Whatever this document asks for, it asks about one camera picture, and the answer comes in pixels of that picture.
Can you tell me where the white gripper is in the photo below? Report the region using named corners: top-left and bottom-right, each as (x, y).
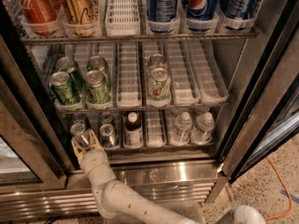
top-left (71, 129), bottom-right (111, 175)

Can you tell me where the redbull can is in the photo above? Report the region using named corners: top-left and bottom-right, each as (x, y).
top-left (70, 123), bottom-right (91, 150)
top-left (100, 123), bottom-right (120, 150)
top-left (99, 112), bottom-right (114, 125)
top-left (72, 113), bottom-right (91, 128)

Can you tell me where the green can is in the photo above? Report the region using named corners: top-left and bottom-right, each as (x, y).
top-left (84, 70), bottom-right (111, 105)
top-left (50, 72), bottom-right (80, 105)
top-left (56, 57), bottom-right (83, 93)
top-left (87, 56), bottom-right (111, 90)

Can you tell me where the front left green can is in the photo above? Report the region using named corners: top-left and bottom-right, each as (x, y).
top-left (50, 72), bottom-right (80, 105)

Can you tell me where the back left green can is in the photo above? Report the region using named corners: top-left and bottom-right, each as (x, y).
top-left (56, 57), bottom-right (83, 93)

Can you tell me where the back white floral can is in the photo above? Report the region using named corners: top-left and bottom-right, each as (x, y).
top-left (148, 53), bottom-right (167, 72)

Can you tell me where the stainless steel fridge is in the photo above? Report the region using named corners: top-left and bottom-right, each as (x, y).
top-left (0, 0), bottom-right (299, 222)

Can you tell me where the gold soda can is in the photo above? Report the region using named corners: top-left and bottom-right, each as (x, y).
top-left (62, 0), bottom-right (99, 36)

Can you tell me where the red coca-cola can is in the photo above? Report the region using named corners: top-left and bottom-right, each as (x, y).
top-left (18, 0), bottom-right (57, 35)

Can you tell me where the left blue pepsi can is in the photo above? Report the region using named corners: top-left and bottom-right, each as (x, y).
top-left (147, 0), bottom-right (178, 34)

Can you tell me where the blue pepsi can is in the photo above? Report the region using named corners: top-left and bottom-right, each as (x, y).
top-left (186, 0), bottom-right (218, 32)
top-left (224, 0), bottom-right (257, 30)
top-left (147, 0), bottom-right (178, 34)

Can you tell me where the open fridge door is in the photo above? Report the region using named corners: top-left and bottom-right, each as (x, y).
top-left (221, 29), bottom-right (299, 183)

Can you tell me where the middle blue pepsi can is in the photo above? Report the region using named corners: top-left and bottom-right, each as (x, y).
top-left (186, 0), bottom-right (218, 32)

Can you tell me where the right blue pepsi can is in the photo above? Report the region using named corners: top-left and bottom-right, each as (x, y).
top-left (224, 0), bottom-right (257, 30)

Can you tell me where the dark drink bottle white cap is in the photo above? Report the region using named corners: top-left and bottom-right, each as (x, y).
top-left (125, 112), bottom-right (143, 149)

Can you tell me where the empty white middle tray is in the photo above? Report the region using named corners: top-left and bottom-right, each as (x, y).
top-left (117, 42), bottom-right (142, 107)

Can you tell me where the empty white tray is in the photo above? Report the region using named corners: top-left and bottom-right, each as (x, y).
top-left (164, 41), bottom-right (200, 105)
top-left (146, 110), bottom-right (166, 147)
top-left (188, 40), bottom-right (229, 105)
top-left (117, 42), bottom-right (142, 107)

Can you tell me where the empty white bottom tray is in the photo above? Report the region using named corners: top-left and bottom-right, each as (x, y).
top-left (146, 110), bottom-right (166, 147)

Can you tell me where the left clear water bottle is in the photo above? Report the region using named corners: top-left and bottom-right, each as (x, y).
top-left (170, 112), bottom-right (192, 147)

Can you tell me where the clear water bottle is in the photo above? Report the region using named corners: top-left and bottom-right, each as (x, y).
top-left (170, 112), bottom-right (192, 147)
top-left (190, 112), bottom-right (215, 145)

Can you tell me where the right clear water bottle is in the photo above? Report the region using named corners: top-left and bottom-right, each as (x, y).
top-left (190, 112), bottom-right (215, 145)

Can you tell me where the clear plastic bin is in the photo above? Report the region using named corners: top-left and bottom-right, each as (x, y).
top-left (162, 201), bottom-right (206, 224)

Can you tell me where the empty white tray far right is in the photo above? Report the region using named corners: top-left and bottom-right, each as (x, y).
top-left (188, 40), bottom-right (229, 105)

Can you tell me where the orange power cable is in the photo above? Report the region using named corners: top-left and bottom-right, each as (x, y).
top-left (263, 156), bottom-right (294, 221)

